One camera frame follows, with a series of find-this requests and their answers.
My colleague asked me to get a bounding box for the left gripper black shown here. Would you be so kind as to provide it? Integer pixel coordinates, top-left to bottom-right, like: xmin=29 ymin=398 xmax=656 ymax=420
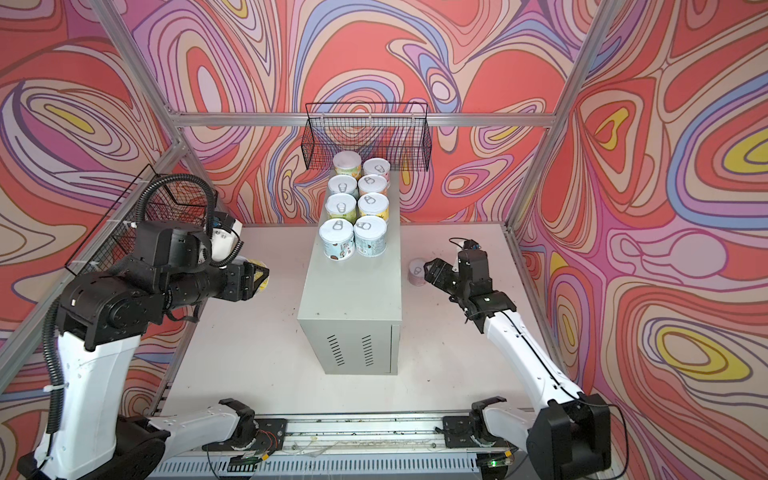
xmin=160 ymin=256 xmax=271 ymax=315

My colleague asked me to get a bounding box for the can row back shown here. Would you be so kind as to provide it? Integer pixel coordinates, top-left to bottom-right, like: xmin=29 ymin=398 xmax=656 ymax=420
xmin=408 ymin=258 xmax=426 ymax=286
xmin=249 ymin=259 xmax=270 ymax=293

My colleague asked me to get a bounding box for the can row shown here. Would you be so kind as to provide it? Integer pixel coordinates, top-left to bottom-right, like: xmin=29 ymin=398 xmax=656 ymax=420
xmin=408 ymin=258 xmax=426 ymax=286
xmin=354 ymin=215 xmax=388 ymax=258
xmin=249 ymin=259 xmax=270 ymax=293
xmin=325 ymin=193 xmax=358 ymax=224
xmin=358 ymin=193 xmax=390 ymax=222
xmin=319 ymin=218 xmax=356 ymax=261

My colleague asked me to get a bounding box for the peach labelled can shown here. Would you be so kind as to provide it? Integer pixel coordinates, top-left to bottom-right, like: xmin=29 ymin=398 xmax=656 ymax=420
xmin=358 ymin=174 xmax=389 ymax=196

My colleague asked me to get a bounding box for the pink labelled can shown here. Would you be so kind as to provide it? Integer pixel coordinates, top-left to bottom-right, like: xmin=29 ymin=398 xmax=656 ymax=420
xmin=362 ymin=157 xmax=391 ymax=180

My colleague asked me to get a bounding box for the blue white labelled can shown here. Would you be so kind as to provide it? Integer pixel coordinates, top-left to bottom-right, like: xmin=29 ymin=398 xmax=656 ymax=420
xmin=328 ymin=174 xmax=359 ymax=199

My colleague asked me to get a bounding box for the orange green labelled can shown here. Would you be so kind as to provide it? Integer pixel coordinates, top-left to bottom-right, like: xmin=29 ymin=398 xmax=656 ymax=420
xmin=332 ymin=150 xmax=362 ymax=179

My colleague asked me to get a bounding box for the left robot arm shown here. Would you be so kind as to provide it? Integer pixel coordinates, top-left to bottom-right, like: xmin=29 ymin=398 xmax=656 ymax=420
xmin=17 ymin=174 xmax=269 ymax=479

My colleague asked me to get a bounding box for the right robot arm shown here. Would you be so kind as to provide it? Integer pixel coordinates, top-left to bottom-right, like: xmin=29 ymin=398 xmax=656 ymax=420
xmin=424 ymin=244 xmax=619 ymax=479

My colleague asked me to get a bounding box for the grey metal cabinet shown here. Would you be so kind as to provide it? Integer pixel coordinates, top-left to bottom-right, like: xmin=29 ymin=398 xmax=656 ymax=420
xmin=297 ymin=173 xmax=403 ymax=375

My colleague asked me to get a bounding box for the green circuit board right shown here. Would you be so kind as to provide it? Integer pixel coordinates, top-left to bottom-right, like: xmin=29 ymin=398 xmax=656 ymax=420
xmin=477 ymin=454 xmax=515 ymax=469

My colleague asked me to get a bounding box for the green circuit board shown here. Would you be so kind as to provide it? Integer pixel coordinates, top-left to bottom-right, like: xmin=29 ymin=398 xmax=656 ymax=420
xmin=228 ymin=454 xmax=270 ymax=471
xmin=477 ymin=454 xmax=515 ymax=469

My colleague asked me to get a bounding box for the green circuit board left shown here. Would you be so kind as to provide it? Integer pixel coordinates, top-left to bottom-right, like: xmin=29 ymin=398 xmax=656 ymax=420
xmin=228 ymin=454 xmax=270 ymax=471

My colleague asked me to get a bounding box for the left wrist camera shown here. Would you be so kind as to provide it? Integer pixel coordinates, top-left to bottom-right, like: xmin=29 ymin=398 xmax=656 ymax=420
xmin=211 ymin=211 xmax=243 ymax=262

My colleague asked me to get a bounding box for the black wire basket left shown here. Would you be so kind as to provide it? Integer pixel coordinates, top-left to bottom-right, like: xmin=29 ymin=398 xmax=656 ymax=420
xmin=64 ymin=166 xmax=218 ymax=276

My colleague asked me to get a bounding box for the black wire basket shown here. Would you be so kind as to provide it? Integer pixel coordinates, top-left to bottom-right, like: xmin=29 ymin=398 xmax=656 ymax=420
xmin=301 ymin=100 xmax=432 ymax=172
xmin=64 ymin=166 xmax=218 ymax=276

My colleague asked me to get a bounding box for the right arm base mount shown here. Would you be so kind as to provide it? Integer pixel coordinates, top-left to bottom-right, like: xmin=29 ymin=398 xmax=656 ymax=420
xmin=434 ymin=414 xmax=518 ymax=452

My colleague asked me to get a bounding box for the black wire basket back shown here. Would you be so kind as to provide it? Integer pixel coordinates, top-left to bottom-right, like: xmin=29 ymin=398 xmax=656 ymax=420
xmin=301 ymin=100 xmax=432 ymax=172

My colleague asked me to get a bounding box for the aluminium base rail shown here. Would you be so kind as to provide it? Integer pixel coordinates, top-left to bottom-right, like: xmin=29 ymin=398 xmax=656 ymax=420
xmin=150 ymin=411 xmax=536 ymax=479

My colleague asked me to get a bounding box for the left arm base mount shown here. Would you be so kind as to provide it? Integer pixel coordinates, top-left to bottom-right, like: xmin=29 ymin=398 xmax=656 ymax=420
xmin=202 ymin=418 xmax=288 ymax=453

